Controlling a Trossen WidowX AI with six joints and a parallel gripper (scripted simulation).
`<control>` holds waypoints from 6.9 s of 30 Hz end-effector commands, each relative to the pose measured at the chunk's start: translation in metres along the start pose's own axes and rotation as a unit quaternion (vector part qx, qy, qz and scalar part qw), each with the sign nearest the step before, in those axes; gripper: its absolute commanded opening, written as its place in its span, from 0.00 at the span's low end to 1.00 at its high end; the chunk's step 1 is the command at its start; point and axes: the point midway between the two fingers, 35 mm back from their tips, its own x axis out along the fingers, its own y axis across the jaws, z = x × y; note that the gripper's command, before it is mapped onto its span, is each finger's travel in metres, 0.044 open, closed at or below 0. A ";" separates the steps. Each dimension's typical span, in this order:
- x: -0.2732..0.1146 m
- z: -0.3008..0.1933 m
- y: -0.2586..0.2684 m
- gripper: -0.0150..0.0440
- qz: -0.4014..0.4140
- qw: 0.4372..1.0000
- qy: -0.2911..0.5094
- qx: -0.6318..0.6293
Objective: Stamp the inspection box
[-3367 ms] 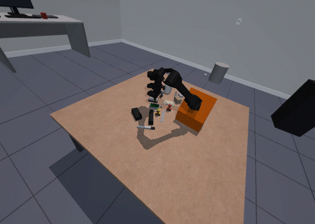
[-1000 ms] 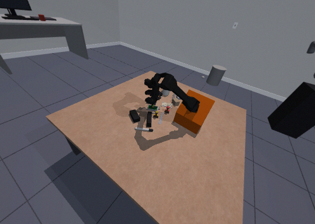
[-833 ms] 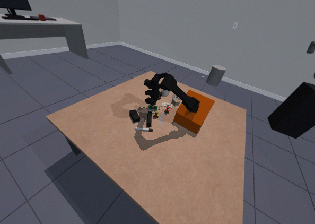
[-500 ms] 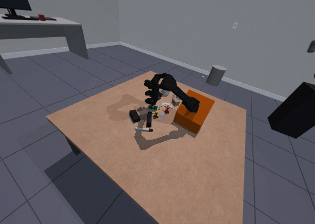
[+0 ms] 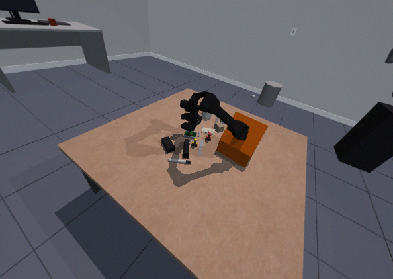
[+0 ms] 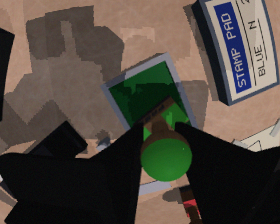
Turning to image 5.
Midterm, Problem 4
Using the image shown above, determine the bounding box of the red rubber stamp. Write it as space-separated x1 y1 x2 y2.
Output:
205 132 212 141

